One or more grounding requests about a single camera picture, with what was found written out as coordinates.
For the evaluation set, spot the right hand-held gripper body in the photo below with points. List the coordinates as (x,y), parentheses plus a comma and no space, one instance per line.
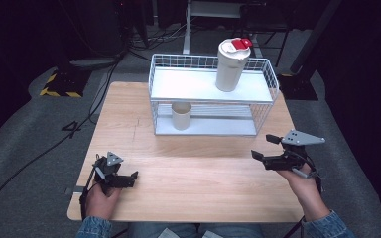
(291,160)

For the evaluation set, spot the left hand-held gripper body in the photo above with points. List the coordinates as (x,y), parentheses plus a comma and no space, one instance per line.
(109,172)

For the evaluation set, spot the white cup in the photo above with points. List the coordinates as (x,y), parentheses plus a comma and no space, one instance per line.
(181,117)

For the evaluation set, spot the yellow black striped base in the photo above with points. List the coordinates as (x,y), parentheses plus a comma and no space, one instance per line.
(63,86)

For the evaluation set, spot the white tumbler with red lid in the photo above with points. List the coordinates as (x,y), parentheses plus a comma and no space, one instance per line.
(229,69)

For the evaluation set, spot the black slanted stand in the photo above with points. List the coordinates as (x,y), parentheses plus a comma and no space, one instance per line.
(306,49)

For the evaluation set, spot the black cabinet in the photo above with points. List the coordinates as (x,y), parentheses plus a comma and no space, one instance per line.
(96,29)

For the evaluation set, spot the black chair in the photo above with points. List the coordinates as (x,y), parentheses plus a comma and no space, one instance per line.
(268,20)

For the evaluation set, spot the grey tape piece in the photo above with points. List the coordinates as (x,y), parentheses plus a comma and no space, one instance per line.
(74,189)

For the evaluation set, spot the white metal desk frame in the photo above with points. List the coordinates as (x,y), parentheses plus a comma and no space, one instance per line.
(187,29)

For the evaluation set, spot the person's left hand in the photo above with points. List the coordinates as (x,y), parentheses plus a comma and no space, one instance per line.
(101,205)

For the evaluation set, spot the person's right hand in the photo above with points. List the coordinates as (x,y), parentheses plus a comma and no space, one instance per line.
(309,191)

